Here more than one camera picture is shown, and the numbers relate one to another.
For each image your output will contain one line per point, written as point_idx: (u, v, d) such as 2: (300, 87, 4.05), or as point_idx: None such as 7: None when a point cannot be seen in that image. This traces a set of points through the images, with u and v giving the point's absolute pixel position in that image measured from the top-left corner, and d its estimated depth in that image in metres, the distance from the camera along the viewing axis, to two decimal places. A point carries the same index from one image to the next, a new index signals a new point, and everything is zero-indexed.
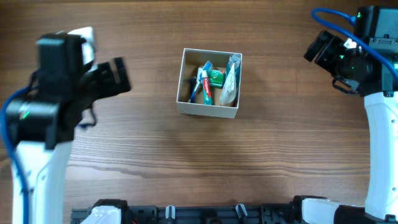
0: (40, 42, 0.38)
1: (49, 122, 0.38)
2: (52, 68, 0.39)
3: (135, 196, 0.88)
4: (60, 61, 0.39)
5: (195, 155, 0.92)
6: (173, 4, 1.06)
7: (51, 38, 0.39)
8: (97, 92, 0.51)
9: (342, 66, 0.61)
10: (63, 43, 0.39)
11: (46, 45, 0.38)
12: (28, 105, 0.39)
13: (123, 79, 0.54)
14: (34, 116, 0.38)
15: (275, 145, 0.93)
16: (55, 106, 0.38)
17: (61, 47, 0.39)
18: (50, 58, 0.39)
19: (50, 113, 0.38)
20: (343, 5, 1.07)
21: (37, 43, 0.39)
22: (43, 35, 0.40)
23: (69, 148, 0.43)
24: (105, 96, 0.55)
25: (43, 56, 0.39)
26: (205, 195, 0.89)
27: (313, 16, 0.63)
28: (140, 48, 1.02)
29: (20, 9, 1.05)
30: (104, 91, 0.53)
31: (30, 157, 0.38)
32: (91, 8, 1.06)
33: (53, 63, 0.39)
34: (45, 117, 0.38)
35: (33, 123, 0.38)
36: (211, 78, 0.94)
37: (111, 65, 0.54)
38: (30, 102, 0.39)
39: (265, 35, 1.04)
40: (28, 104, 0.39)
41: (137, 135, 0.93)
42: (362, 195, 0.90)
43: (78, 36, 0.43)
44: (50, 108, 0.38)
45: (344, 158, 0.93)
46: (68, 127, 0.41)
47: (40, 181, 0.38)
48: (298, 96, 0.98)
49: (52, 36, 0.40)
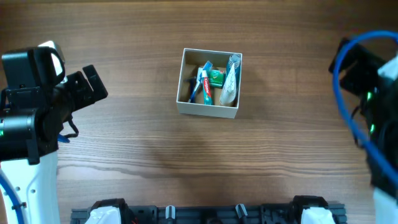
0: (6, 58, 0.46)
1: (27, 131, 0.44)
2: (23, 81, 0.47)
3: (135, 196, 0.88)
4: (28, 73, 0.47)
5: (194, 155, 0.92)
6: (173, 4, 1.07)
7: (15, 53, 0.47)
8: (73, 101, 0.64)
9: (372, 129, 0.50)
10: (28, 56, 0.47)
11: (12, 60, 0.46)
12: (4, 121, 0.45)
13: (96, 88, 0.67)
14: (10, 129, 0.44)
15: (275, 145, 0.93)
16: (32, 116, 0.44)
17: (26, 60, 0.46)
18: (20, 71, 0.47)
19: (28, 124, 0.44)
20: (342, 6, 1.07)
21: (4, 60, 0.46)
22: (7, 53, 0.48)
23: (54, 157, 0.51)
24: (82, 104, 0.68)
25: (12, 71, 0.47)
26: (206, 195, 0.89)
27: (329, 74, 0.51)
28: (140, 48, 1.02)
29: (21, 10, 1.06)
30: (78, 99, 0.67)
31: (15, 176, 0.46)
32: (91, 8, 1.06)
33: (23, 75, 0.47)
34: (23, 127, 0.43)
35: (10, 135, 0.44)
36: (211, 78, 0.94)
37: (82, 74, 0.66)
38: (5, 119, 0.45)
39: (265, 35, 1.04)
40: (4, 120, 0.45)
41: (137, 135, 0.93)
42: (362, 196, 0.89)
43: (41, 49, 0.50)
44: (27, 120, 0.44)
45: (344, 158, 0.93)
46: (48, 137, 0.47)
47: (31, 194, 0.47)
48: (298, 96, 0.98)
49: (15, 51, 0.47)
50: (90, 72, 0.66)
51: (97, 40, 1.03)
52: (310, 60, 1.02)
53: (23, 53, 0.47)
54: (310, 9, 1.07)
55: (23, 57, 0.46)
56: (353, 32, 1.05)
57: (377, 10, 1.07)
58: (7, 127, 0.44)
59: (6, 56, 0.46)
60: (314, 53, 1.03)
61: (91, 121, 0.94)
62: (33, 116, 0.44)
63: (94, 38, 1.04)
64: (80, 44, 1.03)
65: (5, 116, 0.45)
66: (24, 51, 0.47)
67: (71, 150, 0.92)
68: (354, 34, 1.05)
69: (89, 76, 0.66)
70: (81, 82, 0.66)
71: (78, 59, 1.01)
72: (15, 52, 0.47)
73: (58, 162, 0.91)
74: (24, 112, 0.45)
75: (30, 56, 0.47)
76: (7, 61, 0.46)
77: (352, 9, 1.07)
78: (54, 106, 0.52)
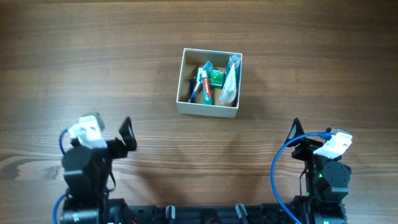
0: (66, 176, 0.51)
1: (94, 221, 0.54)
2: (82, 189, 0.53)
3: (135, 196, 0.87)
4: (86, 183, 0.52)
5: (195, 155, 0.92)
6: (173, 5, 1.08)
7: (72, 169, 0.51)
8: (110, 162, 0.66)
9: (309, 191, 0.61)
10: (83, 172, 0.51)
11: (71, 177, 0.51)
12: (78, 212, 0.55)
13: (129, 145, 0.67)
14: (83, 218, 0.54)
15: (275, 145, 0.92)
16: (96, 209, 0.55)
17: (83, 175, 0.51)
18: (78, 184, 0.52)
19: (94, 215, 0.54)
20: (341, 7, 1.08)
21: (64, 176, 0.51)
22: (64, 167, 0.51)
23: None
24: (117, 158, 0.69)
25: (71, 184, 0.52)
26: (206, 195, 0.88)
27: (273, 160, 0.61)
28: (140, 48, 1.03)
29: (22, 10, 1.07)
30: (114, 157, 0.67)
31: None
32: (92, 8, 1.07)
33: (82, 185, 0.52)
34: (92, 218, 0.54)
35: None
36: (211, 78, 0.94)
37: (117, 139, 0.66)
38: (79, 210, 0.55)
39: (265, 35, 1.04)
40: (78, 211, 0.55)
41: (137, 135, 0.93)
42: (362, 196, 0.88)
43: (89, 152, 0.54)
44: (94, 211, 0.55)
45: (345, 158, 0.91)
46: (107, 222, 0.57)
47: None
48: (298, 96, 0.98)
49: (71, 165, 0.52)
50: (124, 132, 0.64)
51: (97, 40, 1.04)
52: (310, 60, 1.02)
53: (78, 169, 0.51)
54: (310, 9, 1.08)
55: (79, 173, 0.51)
56: (352, 33, 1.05)
57: (377, 11, 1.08)
58: (79, 218, 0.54)
59: (64, 175, 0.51)
60: (314, 53, 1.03)
61: None
62: (98, 208, 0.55)
63: (94, 38, 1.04)
64: (80, 44, 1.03)
65: (74, 210, 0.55)
66: (78, 168, 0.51)
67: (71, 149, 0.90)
68: (354, 34, 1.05)
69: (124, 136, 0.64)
70: (117, 147, 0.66)
71: (78, 59, 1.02)
72: (69, 167, 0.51)
73: (58, 162, 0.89)
74: (89, 205, 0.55)
75: (84, 170, 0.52)
76: (68, 178, 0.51)
77: (351, 10, 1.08)
78: (105, 182, 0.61)
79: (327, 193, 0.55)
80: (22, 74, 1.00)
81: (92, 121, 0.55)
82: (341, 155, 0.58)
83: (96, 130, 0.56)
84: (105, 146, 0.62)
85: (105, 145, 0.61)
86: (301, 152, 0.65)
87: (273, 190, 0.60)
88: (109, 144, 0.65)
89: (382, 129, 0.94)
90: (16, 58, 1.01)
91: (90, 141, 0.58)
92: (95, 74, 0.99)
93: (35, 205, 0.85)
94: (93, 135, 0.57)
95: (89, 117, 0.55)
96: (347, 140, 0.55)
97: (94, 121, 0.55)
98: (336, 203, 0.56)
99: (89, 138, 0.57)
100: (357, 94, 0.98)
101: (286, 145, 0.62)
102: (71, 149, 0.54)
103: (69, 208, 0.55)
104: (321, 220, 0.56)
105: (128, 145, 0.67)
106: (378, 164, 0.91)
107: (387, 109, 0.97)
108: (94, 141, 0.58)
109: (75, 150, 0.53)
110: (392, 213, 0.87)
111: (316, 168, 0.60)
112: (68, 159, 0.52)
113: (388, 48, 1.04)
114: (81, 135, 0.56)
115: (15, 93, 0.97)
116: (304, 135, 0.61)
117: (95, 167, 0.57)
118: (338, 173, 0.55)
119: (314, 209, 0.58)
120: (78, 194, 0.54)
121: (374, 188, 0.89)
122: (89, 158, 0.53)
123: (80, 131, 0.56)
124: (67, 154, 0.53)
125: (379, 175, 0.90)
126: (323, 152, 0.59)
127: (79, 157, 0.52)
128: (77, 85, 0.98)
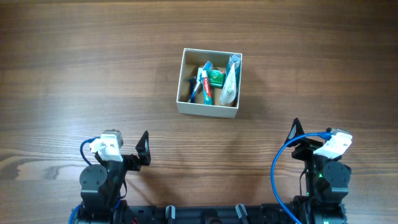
0: (83, 194, 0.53)
1: None
2: (96, 205, 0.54)
3: (135, 196, 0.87)
4: (101, 200, 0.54)
5: (195, 155, 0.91)
6: (173, 5, 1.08)
7: (88, 188, 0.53)
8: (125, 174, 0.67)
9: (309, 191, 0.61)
10: (99, 190, 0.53)
11: (87, 195, 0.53)
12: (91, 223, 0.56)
13: (144, 160, 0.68)
14: None
15: (275, 145, 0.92)
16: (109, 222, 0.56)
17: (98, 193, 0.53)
18: (93, 201, 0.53)
19: None
20: (341, 7, 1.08)
21: (82, 194, 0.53)
22: (82, 185, 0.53)
23: None
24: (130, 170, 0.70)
25: (86, 200, 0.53)
26: (206, 195, 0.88)
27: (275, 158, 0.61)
28: (140, 48, 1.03)
29: (22, 10, 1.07)
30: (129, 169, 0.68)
31: None
32: (92, 8, 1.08)
33: (97, 202, 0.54)
34: None
35: None
36: (211, 78, 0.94)
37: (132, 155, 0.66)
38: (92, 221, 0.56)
39: (265, 35, 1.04)
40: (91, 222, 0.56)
41: (137, 135, 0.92)
42: (362, 196, 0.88)
43: (105, 172, 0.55)
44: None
45: (345, 158, 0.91)
46: None
47: None
48: (298, 96, 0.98)
49: (87, 184, 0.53)
50: (140, 150, 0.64)
51: (97, 41, 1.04)
52: (310, 60, 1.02)
53: (94, 189, 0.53)
54: (310, 9, 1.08)
55: (94, 193, 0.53)
56: (352, 33, 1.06)
57: (377, 11, 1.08)
58: None
59: (82, 193, 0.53)
60: (314, 53, 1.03)
61: (91, 121, 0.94)
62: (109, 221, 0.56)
63: (94, 38, 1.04)
64: (80, 44, 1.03)
65: (87, 221, 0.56)
66: (94, 188, 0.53)
67: (71, 150, 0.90)
68: (354, 34, 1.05)
69: (139, 153, 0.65)
70: (132, 161, 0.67)
71: (78, 59, 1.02)
72: (86, 185, 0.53)
73: (58, 162, 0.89)
74: (102, 218, 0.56)
75: (100, 190, 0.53)
76: (84, 196, 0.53)
77: (351, 10, 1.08)
78: (119, 192, 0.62)
79: (327, 193, 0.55)
80: (22, 74, 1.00)
81: (112, 139, 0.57)
82: (341, 155, 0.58)
83: (115, 147, 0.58)
84: (121, 160, 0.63)
85: (122, 159, 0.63)
86: (301, 152, 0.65)
87: (274, 190, 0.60)
88: (125, 159, 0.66)
89: (382, 129, 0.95)
90: (16, 58, 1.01)
91: (109, 155, 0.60)
92: (95, 74, 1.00)
93: (34, 205, 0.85)
94: (112, 150, 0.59)
95: (109, 134, 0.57)
96: (347, 140, 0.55)
97: (115, 139, 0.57)
98: (336, 203, 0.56)
99: (109, 153, 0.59)
100: (356, 94, 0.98)
101: (287, 145, 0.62)
102: (91, 167, 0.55)
103: (82, 218, 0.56)
104: (321, 219, 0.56)
105: (142, 160, 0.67)
106: (378, 164, 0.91)
107: (387, 109, 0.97)
108: (113, 155, 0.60)
109: (92, 169, 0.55)
110: (392, 213, 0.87)
111: (318, 169, 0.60)
112: (86, 177, 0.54)
113: (388, 48, 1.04)
114: (101, 150, 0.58)
115: (15, 93, 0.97)
116: (305, 136, 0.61)
117: (111, 183, 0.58)
118: (339, 174, 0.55)
119: (314, 209, 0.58)
120: (92, 208, 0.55)
121: (374, 188, 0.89)
122: (106, 178, 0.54)
123: (100, 147, 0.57)
124: (86, 172, 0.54)
125: (379, 175, 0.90)
126: (323, 152, 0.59)
127: (96, 177, 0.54)
128: (77, 85, 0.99)
